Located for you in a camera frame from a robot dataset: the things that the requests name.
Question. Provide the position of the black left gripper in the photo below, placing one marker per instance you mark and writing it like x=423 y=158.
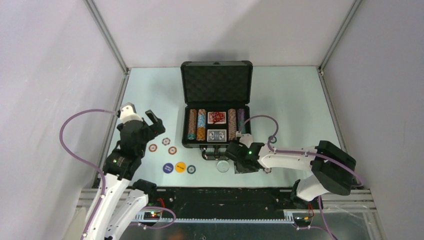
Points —
x=155 y=128

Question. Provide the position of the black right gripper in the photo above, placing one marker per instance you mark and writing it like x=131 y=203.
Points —
x=239 y=168

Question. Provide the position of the green blue poker chip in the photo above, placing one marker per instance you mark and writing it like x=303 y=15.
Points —
x=191 y=169

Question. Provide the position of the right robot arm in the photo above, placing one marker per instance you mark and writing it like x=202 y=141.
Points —
x=332 y=169

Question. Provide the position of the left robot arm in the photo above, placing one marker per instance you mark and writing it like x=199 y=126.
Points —
x=106 y=222

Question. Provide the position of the red dice set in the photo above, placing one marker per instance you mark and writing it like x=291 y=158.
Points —
x=216 y=117

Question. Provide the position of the clear dealer button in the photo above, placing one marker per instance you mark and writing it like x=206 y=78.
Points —
x=223 y=166

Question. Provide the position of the white red poker chip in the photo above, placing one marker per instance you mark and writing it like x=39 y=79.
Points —
x=166 y=141

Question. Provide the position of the orange poker chip at edge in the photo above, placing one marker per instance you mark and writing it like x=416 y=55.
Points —
x=152 y=147

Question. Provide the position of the blue playing card deck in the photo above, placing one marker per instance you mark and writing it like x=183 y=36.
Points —
x=216 y=135

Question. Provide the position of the purple green chip stack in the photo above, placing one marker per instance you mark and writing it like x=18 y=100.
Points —
x=241 y=117

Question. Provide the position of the pink brown chip stack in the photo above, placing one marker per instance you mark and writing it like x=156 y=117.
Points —
x=232 y=124

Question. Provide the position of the blue orange chip stack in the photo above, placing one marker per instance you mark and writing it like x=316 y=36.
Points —
x=201 y=125

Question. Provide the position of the blue small blind button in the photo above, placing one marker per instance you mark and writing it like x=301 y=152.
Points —
x=168 y=168

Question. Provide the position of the yellow big blind button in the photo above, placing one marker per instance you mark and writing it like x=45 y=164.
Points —
x=180 y=167

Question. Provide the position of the black poker case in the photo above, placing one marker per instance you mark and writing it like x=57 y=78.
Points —
x=215 y=86

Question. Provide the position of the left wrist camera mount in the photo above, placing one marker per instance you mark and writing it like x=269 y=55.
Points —
x=127 y=112

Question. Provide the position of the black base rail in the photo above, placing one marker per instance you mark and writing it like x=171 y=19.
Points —
x=223 y=203

